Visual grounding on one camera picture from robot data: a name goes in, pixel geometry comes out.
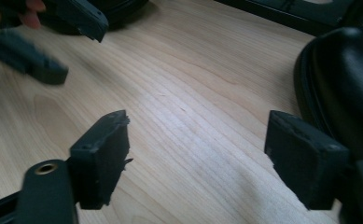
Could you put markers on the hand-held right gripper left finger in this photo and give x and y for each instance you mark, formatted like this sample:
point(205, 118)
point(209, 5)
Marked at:
point(98, 161)

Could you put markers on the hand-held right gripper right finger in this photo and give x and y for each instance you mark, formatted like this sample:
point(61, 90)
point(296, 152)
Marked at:
point(306, 161)

